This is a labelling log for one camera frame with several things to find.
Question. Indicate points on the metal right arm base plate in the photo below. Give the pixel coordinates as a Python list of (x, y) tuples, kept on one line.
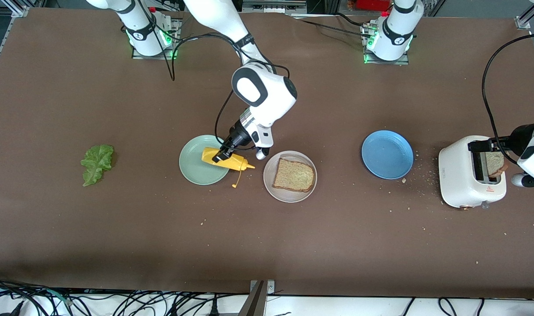
[(137, 56)]

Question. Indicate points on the brown bread slice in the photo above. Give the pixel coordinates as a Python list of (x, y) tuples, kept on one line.
[(294, 175), (497, 166)]

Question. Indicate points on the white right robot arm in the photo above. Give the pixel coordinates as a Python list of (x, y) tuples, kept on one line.
[(267, 96)]

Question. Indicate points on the pale green plate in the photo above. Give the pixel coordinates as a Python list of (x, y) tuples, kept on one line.
[(196, 169)]

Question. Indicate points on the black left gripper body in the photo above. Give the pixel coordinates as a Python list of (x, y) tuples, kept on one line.
[(511, 138)]

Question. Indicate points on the yellow mustard squeeze bottle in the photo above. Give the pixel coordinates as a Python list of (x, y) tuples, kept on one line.
[(234, 162)]

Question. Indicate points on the grey metal camera post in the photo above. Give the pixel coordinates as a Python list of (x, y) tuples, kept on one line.
[(254, 303)]

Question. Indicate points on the aluminium table corner profile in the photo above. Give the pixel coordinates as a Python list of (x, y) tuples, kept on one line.
[(524, 21)]

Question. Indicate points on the red box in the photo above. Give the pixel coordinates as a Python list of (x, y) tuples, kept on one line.
[(372, 4)]

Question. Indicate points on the green lettuce leaf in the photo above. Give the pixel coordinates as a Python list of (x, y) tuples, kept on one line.
[(96, 164)]

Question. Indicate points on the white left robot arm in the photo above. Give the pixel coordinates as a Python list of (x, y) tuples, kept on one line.
[(396, 30)]

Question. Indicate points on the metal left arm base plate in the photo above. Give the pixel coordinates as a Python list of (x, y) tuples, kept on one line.
[(401, 62)]

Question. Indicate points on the blue plate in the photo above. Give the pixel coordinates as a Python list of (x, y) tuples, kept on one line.
[(387, 154)]

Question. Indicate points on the beige plate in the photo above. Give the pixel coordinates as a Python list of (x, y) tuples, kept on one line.
[(289, 196)]

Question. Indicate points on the grey metal box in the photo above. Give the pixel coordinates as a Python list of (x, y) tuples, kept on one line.
[(271, 6)]

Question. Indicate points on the aluminium table frame rail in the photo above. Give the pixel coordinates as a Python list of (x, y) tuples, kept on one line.
[(20, 12)]

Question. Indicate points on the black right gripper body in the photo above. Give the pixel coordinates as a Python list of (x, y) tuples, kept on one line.
[(236, 138)]

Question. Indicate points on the white two-slot toaster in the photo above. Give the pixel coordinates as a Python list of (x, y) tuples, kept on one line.
[(460, 175)]

